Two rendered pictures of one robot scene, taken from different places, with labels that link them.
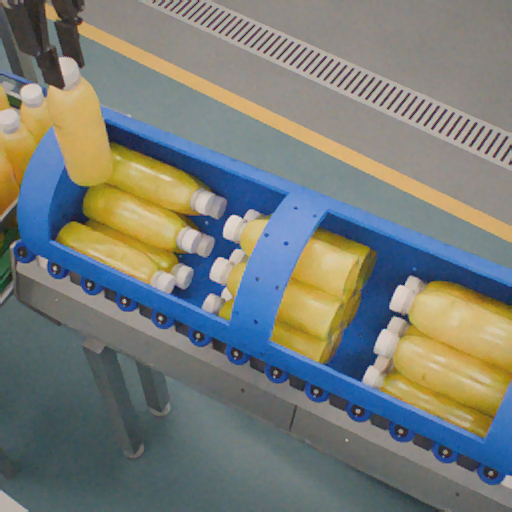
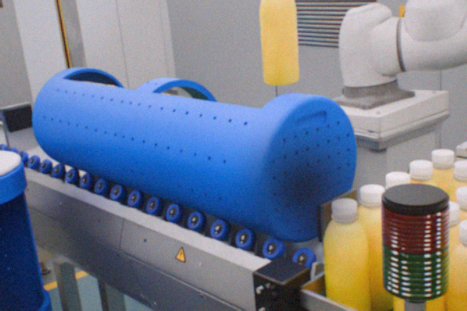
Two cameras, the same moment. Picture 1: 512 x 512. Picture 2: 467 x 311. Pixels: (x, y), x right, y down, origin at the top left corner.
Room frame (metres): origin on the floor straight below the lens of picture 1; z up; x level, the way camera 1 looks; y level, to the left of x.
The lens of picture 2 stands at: (2.06, 0.58, 1.49)
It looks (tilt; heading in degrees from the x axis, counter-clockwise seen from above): 18 degrees down; 200
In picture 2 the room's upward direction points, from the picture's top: 5 degrees counter-clockwise
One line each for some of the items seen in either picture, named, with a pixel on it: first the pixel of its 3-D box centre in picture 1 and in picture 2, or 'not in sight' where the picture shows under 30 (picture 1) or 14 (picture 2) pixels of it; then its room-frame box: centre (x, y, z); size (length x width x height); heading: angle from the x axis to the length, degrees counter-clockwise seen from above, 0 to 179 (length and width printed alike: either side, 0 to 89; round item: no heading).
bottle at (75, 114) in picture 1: (79, 126); (279, 32); (0.85, 0.26, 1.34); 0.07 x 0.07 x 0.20
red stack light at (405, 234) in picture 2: not in sight; (415, 221); (1.48, 0.55, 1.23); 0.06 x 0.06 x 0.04
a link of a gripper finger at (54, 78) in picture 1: (49, 65); not in sight; (0.83, 0.27, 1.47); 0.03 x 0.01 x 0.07; 62
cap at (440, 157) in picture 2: not in sight; (443, 156); (0.89, 0.57, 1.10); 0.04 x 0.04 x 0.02
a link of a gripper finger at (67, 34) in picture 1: (69, 44); not in sight; (0.87, 0.25, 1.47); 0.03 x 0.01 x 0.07; 62
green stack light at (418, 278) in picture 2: not in sight; (415, 263); (1.48, 0.55, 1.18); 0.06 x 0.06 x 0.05
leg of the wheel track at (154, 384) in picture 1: (147, 357); not in sight; (1.01, 0.29, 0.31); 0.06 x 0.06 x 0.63; 62
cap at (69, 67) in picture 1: (63, 71); not in sight; (0.85, 0.26, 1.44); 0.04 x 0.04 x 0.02
